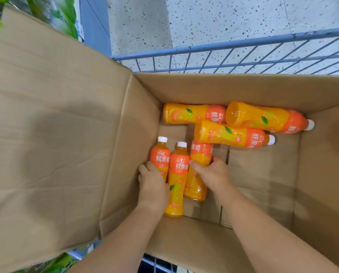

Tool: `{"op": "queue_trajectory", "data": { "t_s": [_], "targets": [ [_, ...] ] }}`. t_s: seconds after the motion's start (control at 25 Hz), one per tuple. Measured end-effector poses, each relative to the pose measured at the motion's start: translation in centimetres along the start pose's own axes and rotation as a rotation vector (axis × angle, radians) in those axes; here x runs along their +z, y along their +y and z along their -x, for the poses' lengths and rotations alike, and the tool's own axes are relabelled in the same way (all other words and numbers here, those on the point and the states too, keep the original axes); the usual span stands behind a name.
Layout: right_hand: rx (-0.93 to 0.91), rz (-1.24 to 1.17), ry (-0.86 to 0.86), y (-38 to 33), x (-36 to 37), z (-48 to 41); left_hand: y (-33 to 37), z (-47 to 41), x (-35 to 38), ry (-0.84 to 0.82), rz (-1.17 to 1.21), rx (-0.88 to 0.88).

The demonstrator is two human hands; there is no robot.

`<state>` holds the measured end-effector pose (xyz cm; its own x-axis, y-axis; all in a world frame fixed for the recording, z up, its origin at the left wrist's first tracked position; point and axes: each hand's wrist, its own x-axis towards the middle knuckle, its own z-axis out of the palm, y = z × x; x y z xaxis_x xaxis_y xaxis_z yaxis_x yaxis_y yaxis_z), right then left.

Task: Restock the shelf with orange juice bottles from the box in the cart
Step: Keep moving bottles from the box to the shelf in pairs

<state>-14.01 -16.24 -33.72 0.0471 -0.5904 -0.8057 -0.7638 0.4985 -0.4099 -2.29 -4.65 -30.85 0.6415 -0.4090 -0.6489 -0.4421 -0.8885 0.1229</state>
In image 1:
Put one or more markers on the person's left forearm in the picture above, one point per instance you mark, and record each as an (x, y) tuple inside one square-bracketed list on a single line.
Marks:
[(121, 241)]

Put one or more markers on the person's right forearm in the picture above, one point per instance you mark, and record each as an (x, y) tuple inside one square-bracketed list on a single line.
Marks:
[(271, 238)]

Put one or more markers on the blue white price tag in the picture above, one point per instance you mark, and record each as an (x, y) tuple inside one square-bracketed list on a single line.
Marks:
[(79, 30)]

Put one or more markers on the brown cardboard box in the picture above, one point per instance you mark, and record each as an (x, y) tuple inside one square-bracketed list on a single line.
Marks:
[(58, 125)]

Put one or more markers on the person's left hand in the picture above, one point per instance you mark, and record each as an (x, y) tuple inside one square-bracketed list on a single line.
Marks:
[(153, 193)]

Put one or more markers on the person's right hand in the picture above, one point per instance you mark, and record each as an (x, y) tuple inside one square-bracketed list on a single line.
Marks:
[(215, 176)]

